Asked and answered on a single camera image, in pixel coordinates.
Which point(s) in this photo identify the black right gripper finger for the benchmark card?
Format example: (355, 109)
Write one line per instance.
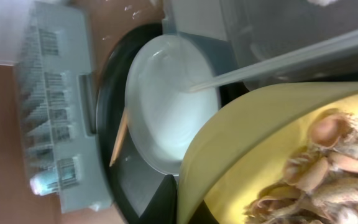
(162, 208)

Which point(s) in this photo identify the yellow bowl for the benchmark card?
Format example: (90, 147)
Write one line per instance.
(242, 149)

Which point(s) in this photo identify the light blue plastic cup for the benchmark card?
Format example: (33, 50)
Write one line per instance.
(50, 181)

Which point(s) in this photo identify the food scraps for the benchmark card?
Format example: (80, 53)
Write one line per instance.
(320, 182)

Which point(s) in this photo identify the grey plastic dishwasher rack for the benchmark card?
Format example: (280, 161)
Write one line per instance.
(57, 104)

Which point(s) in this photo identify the clear plastic waste bin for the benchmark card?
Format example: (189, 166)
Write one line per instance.
(273, 41)

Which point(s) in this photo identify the round black tray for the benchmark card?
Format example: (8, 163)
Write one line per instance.
(132, 181)

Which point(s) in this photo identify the wooden chopstick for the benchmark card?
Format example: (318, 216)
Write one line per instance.
(121, 133)

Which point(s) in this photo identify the white round plate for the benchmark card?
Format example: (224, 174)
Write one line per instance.
(164, 115)

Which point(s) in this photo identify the black rectangular tray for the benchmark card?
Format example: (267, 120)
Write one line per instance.
(218, 52)

